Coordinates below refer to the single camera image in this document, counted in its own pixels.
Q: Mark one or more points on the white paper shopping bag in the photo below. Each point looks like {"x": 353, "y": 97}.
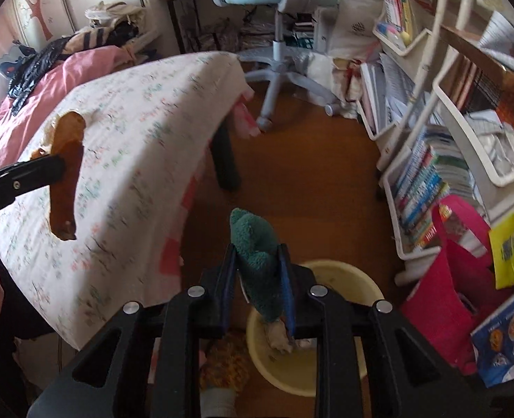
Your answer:
{"x": 355, "y": 21}

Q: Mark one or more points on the crumpled white paper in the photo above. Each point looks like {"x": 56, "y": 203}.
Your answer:
{"x": 496, "y": 143}

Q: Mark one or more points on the yellow knit slipper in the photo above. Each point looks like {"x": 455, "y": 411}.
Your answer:
{"x": 224, "y": 361}

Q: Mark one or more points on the printed paper sheet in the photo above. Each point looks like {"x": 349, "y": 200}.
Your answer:
{"x": 505, "y": 35}

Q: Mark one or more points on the green plush toy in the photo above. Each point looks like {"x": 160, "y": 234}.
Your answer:
{"x": 257, "y": 252}

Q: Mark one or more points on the white wide rolling cart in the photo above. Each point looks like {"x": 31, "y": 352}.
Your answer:
{"x": 457, "y": 135}

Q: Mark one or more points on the black table leg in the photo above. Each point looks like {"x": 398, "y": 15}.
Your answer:
{"x": 226, "y": 156}

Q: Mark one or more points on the blue cartoon cushion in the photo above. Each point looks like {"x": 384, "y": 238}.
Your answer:
{"x": 6, "y": 67}

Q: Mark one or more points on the yellow plastic bin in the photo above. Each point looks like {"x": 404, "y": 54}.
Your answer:
{"x": 348, "y": 287}

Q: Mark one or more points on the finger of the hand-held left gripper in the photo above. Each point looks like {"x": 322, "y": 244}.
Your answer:
{"x": 26, "y": 176}

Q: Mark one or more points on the black metal rack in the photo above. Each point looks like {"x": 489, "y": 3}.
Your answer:
{"x": 173, "y": 26}

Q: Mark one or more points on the floral tote bag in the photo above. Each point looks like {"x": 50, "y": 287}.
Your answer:
{"x": 348, "y": 78}

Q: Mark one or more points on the pile of white papers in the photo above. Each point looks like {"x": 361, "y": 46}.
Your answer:
{"x": 392, "y": 91}

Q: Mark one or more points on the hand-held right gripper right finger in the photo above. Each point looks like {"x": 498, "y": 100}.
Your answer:
{"x": 288, "y": 296}

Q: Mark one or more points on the row of colourful books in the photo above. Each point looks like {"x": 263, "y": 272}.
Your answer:
{"x": 422, "y": 191}

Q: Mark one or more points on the blue printed book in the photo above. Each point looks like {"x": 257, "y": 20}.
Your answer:
{"x": 505, "y": 335}

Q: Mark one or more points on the floral tablecloth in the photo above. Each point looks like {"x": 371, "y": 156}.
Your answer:
{"x": 130, "y": 139}

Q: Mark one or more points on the upright red yellow books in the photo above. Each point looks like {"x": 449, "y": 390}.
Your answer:
{"x": 394, "y": 8}

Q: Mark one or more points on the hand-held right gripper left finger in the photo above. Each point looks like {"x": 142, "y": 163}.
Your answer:
{"x": 228, "y": 278}

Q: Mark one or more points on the magenta fabric bag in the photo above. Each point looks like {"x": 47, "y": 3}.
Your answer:
{"x": 440, "y": 296}

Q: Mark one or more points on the cream canvas bag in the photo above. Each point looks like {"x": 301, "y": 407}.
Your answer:
{"x": 113, "y": 13}

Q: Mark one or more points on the beige navy striped cloth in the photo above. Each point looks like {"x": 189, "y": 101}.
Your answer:
{"x": 100, "y": 39}

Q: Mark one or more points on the black puffer jacket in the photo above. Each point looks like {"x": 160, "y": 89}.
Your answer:
{"x": 35, "y": 67}

